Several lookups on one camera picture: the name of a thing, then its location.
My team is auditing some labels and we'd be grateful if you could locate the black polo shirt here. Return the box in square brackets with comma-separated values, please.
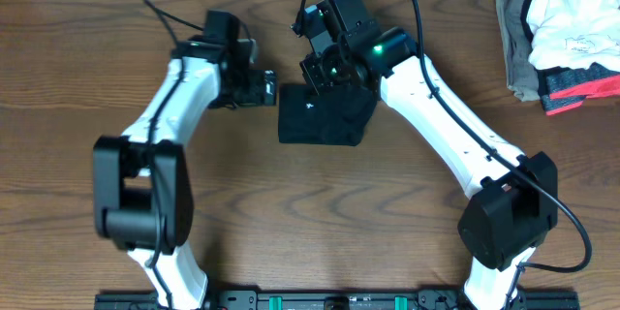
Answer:
[278, 84, 377, 146]

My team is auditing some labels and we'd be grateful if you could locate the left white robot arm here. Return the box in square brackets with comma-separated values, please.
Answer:
[93, 36, 277, 309]

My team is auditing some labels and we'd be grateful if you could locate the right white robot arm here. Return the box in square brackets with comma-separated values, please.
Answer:
[301, 26, 558, 309]

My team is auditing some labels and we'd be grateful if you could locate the khaki folded garment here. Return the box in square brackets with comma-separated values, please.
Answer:
[496, 0, 542, 102]

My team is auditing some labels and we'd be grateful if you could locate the grey red folded garment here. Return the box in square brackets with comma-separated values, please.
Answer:
[538, 63, 619, 116]

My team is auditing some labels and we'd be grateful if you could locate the white folded garment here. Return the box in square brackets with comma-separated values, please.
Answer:
[525, 0, 619, 71]

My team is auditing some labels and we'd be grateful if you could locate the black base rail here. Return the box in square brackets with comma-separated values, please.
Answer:
[94, 284, 581, 310]

